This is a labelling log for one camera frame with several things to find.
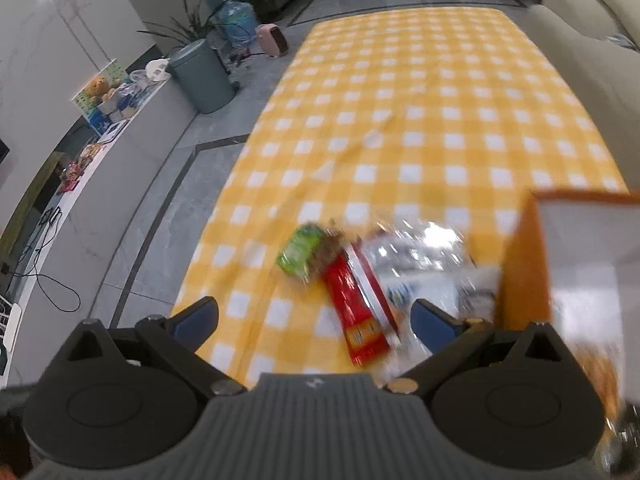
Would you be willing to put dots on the orange cardboard box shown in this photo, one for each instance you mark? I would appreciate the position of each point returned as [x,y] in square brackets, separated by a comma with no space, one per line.
[590,240]

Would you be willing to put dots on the colourful picture board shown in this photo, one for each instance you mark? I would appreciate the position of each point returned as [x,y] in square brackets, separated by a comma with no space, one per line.
[97,90]

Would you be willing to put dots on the red orange stick snack packet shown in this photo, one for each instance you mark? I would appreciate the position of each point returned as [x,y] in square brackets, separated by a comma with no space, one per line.
[597,385]

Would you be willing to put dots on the grey trash bin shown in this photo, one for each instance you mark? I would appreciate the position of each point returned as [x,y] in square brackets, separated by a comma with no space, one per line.
[200,80]

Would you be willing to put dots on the green snack packet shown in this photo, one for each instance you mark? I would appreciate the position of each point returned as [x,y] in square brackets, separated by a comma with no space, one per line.
[297,250]

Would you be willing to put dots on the white counter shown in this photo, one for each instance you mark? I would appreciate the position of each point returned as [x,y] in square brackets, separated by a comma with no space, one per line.
[125,160]

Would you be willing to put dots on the dark foil snack packet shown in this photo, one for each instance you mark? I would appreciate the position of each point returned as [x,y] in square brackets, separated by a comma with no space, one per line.
[330,255]

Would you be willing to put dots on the pink heater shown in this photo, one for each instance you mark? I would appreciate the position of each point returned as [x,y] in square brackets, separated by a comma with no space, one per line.
[272,40]

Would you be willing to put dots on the beige sofa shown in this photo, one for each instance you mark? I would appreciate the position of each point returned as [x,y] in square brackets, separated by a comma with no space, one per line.
[590,85]

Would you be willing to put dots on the pile of snacks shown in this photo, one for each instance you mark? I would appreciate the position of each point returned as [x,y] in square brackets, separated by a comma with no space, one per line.
[80,165]

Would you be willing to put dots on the yellow checked tablecloth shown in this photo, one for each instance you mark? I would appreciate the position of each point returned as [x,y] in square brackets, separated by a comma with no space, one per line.
[425,110]

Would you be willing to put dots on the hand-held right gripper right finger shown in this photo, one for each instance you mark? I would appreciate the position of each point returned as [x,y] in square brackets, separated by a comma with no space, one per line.
[431,326]

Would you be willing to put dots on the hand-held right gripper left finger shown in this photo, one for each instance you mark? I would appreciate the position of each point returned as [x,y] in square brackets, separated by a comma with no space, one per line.
[196,321]

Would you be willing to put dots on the blue water bottle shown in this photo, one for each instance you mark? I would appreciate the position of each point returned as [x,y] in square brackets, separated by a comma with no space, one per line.
[237,22]

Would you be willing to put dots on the white clear plastic snack packet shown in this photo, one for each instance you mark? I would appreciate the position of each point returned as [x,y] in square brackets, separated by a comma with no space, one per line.
[425,255]

